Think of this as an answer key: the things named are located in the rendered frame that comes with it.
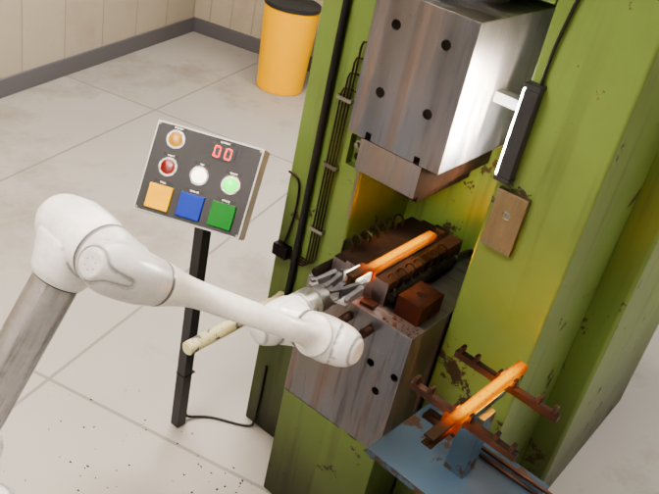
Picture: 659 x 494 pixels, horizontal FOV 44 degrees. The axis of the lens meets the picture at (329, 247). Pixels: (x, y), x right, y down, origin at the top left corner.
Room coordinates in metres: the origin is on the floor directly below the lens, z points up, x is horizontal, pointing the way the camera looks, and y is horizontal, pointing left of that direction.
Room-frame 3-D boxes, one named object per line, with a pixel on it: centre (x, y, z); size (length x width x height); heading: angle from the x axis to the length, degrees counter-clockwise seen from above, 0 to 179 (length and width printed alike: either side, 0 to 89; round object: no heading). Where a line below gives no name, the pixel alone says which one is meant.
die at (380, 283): (2.16, -0.22, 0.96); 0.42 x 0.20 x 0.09; 148
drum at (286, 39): (5.86, 0.64, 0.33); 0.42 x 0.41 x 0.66; 72
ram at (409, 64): (2.13, -0.25, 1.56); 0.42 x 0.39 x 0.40; 148
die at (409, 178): (2.16, -0.22, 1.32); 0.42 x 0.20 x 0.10; 148
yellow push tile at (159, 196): (2.10, 0.53, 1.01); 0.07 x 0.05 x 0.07; 83
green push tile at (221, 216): (2.07, 0.33, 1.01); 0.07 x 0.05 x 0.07; 83
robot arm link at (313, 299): (1.73, 0.03, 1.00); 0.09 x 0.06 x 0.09; 58
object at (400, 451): (1.60, -0.47, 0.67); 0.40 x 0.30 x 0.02; 54
